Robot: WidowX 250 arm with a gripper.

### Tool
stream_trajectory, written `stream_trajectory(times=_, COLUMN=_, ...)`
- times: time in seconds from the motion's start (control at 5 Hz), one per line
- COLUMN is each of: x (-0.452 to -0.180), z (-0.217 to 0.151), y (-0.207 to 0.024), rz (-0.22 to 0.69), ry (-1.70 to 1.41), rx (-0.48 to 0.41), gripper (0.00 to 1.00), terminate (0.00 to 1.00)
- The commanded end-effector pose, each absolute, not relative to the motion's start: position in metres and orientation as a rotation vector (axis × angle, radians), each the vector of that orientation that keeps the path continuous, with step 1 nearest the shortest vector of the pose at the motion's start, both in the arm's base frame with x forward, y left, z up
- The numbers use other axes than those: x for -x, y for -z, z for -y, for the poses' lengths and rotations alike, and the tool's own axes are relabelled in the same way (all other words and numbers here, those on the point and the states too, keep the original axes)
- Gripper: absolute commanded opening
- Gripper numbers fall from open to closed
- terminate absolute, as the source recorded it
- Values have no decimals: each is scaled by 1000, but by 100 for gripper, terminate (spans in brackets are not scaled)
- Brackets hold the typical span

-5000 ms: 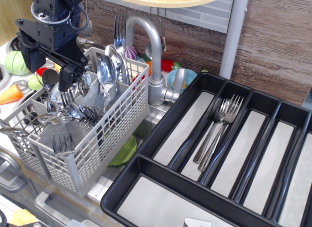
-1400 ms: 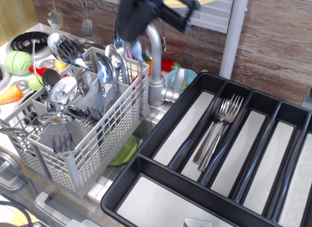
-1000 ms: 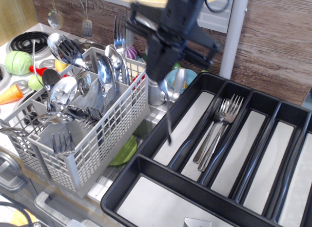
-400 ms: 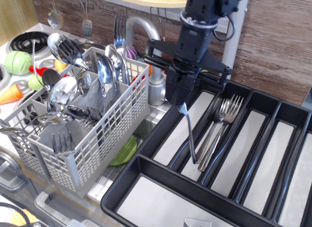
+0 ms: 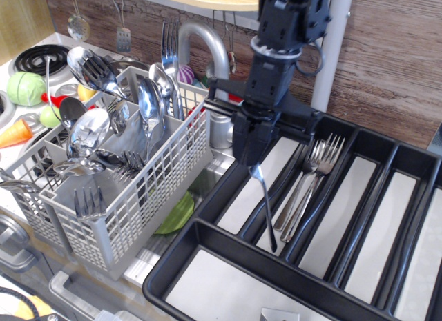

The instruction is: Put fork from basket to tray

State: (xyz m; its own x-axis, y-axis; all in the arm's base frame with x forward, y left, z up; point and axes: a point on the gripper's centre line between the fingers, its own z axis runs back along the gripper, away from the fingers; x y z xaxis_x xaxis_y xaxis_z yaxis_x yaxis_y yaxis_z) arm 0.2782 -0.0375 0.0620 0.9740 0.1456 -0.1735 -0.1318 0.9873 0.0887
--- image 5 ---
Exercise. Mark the steel spoon behind centre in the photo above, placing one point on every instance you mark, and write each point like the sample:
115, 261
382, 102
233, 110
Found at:
165, 87

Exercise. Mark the white metal post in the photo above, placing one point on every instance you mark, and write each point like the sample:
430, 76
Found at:
340, 12

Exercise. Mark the orange toy carrot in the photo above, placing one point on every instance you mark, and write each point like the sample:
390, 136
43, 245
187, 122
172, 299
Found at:
18, 132

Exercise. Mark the hanging wire utensil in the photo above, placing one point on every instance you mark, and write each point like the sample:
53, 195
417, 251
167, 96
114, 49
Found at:
229, 31

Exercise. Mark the silver toy faucet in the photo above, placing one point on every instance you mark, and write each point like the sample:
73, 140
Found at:
221, 127

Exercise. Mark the red toy pepper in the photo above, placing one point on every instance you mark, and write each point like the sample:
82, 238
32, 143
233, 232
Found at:
235, 98

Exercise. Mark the black coil stove burner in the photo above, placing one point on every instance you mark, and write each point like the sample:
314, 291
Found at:
34, 59

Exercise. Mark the black cutlery tray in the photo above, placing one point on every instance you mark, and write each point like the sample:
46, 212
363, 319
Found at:
367, 247

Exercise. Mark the small dark steel spoon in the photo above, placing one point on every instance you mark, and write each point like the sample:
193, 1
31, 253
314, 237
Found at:
71, 109

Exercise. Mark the green toy leaf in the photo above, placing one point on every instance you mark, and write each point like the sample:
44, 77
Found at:
178, 216

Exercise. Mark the steel fork from basket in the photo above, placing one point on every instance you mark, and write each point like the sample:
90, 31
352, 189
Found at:
256, 173

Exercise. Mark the tall upright steel fork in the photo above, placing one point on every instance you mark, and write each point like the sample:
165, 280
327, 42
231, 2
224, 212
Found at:
170, 63

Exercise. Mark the steel fork in tray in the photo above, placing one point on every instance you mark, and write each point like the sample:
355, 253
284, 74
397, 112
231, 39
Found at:
331, 153
309, 166

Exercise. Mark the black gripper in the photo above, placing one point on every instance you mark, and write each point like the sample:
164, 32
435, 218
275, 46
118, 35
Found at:
268, 108

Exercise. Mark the grey plastic cutlery basket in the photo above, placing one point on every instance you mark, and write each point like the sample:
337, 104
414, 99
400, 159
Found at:
135, 209

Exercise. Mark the steel fork front compartment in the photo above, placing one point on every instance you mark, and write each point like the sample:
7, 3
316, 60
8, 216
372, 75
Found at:
89, 203

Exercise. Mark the steel spoon outside basket left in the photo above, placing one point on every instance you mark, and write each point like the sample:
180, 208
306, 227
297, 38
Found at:
20, 186

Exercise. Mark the green toy cabbage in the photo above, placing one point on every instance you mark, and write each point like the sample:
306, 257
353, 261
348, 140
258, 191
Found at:
26, 88

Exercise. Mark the light green toy fruit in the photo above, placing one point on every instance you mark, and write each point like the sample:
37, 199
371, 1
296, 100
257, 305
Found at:
49, 117

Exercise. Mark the yellow toy lemon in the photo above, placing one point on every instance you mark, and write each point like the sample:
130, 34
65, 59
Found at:
84, 93

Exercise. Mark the large steel serving spoon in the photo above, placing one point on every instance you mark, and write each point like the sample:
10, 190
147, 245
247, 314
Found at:
88, 133

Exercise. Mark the steel forks cluster in basket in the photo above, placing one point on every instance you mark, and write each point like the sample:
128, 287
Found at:
132, 164

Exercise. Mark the purple toy onion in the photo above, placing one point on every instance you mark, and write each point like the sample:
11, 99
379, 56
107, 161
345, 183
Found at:
185, 74

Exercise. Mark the hanging toy skimmer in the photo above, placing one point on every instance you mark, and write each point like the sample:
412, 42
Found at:
78, 27

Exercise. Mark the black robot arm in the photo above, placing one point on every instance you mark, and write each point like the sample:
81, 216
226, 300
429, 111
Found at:
287, 26

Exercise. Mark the hanging toy spatula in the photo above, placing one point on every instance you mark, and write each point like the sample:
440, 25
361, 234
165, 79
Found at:
123, 37

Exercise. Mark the steel spoon leaning back left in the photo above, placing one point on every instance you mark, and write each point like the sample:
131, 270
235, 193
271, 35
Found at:
93, 71

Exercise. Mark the large steel spoon centre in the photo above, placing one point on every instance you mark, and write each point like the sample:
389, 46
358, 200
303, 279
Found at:
152, 114

